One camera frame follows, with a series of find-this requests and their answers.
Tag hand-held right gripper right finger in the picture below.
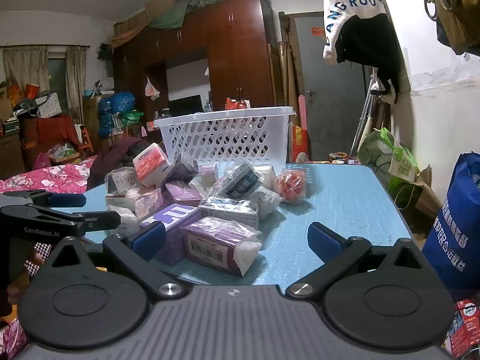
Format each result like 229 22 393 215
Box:
284 221 433 302

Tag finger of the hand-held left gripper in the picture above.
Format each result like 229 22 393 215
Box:
74 210 121 232
0 190 88 209

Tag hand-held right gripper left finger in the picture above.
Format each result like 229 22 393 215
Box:
37 220 191 303

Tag large purple white box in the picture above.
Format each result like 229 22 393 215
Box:
139 202 204 268

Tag clear bag with dark item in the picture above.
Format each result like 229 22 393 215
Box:
104 167 138 196

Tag small purple box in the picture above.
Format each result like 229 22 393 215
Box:
164 180 204 208

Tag red packet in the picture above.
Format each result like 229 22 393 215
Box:
224 97 252 112
275 169 309 205

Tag pink tissue pack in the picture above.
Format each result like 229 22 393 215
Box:
132 142 172 189

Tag dark purple packet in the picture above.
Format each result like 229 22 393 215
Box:
168 151 200 183

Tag clear silver box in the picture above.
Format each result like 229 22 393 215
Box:
198 195 261 230

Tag white packet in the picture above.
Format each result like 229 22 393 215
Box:
258 164 279 192

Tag lilac packet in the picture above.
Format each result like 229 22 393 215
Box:
198 163 219 181

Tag dark navy packet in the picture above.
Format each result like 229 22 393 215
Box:
217 162 264 200

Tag white plastic basket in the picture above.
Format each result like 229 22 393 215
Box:
153 106 298 166

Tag person's left hand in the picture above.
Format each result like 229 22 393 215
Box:
5 249 45 308

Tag pink floral blanket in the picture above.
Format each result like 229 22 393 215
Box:
0 155 99 196

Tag dark maroon clothing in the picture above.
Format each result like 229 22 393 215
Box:
85 136 159 191

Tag red plastic stool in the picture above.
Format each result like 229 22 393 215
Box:
80 127 95 157

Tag red cloth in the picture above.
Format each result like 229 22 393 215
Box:
18 115 80 151

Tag white gift box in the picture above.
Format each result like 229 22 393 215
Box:
37 93 63 119

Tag blue plastic bags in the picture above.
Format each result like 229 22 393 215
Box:
97 91 136 136

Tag green and white tote bag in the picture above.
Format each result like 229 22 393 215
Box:
357 127 421 185

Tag brown paper bag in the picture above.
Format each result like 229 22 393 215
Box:
402 164 444 215

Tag purple floral cloth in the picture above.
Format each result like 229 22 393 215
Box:
0 318 29 360

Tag metal crutches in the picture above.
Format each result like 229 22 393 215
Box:
350 78 380 155

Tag large blue woven bag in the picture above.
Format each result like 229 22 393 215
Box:
421 152 480 290

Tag hanging white plastic bag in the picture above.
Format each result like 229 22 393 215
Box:
144 76 161 101

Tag beige curtain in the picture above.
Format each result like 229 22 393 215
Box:
1 46 88 121

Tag black monitor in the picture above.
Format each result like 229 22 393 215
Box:
167 94 204 118

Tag grey door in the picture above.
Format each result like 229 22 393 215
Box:
293 10 371 159

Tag red and blue carton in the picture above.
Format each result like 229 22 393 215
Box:
445 299 480 359

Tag wooden boards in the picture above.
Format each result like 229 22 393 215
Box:
277 10 301 121

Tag brown wooden wardrobe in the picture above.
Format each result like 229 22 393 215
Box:
112 0 279 121

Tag cardboard boxes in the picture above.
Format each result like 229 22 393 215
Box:
112 0 181 39

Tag green cloth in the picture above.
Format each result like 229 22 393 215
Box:
147 0 230 29

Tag white and black hanging jacket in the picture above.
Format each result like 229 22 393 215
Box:
322 0 404 104

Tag hanging brown bags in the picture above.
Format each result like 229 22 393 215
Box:
410 0 480 56

